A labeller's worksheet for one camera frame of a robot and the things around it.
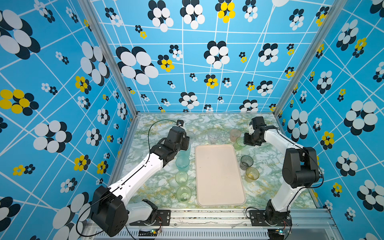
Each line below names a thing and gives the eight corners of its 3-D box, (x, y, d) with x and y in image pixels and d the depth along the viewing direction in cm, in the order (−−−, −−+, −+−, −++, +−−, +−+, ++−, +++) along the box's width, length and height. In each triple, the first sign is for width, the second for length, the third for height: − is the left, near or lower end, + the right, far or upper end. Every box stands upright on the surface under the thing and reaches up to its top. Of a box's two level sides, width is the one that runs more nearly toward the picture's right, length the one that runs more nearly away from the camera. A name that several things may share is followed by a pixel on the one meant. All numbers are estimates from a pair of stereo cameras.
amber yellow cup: (245, 182, 86) (248, 178, 81) (242, 171, 90) (245, 167, 85) (256, 182, 86) (260, 178, 81) (254, 171, 90) (257, 167, 85)
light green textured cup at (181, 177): (176, 185, 86) (174, 180, 80) (177, 176, 89) (175, 171, 83) (188, 185, 86) (187, 180, 80) (188, 176, 89) (187, 171, 83)
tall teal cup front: (176, 174, 90) (175, 167, 82) (178, 162, 95) (176, 155, 87) (188, 174, 90) (188, 167, 82) (189, 162, 95) (188, 154, 87)
